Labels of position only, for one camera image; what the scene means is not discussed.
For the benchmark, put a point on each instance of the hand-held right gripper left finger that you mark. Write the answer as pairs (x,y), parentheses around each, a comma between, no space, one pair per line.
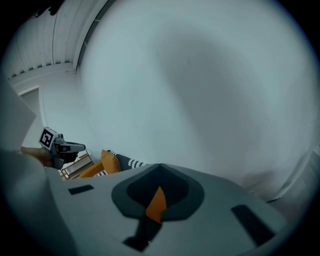
(125,200)

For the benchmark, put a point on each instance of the person's white shirt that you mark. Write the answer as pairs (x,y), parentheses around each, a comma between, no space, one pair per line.
(22,200)

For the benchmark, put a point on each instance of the white vented appliance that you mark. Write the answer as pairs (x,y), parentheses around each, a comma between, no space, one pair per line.
(300,185)

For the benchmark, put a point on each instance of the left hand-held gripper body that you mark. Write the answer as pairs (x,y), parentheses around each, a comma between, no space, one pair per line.
(47,138)

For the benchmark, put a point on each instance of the person's left hand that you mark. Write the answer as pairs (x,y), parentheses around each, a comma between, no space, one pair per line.
(45,157)

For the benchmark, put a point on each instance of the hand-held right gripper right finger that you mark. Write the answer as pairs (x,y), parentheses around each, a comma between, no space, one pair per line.
(187,200)

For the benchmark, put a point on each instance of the person's left forearm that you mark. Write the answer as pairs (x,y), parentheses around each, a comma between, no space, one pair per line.
(27,151)

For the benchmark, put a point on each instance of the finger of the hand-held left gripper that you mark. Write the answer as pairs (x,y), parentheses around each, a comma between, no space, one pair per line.
(75,147)

